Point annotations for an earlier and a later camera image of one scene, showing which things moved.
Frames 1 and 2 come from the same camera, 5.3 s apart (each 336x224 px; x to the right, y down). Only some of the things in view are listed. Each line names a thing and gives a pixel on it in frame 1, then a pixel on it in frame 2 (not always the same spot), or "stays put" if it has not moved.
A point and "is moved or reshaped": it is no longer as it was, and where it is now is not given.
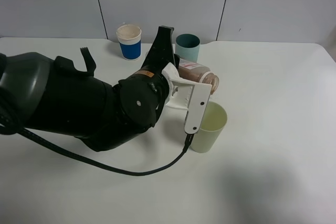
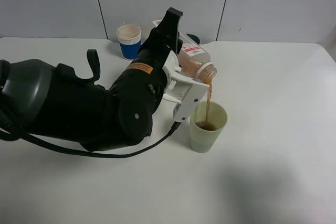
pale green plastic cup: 214,120 stays put
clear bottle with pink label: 198,73 is moved or reshaped
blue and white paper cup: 129,38 stays put
